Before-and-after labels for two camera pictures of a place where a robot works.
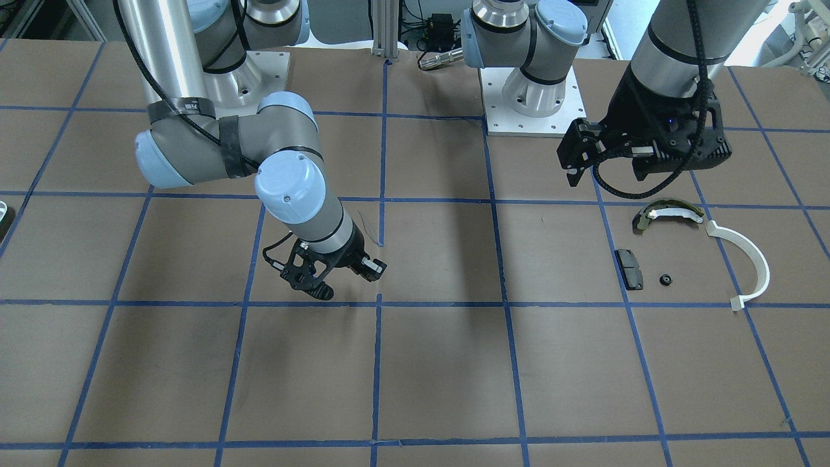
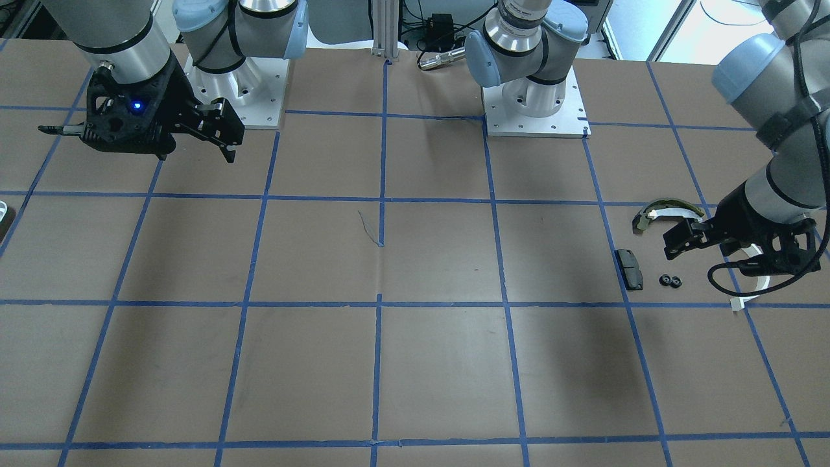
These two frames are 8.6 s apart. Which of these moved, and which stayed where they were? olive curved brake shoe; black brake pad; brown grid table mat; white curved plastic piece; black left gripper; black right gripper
Moved: black right gripper; black left gripper
Stayed: black brake pad; olive curved brake shoe; brown grid table mat; white curved plastic piece
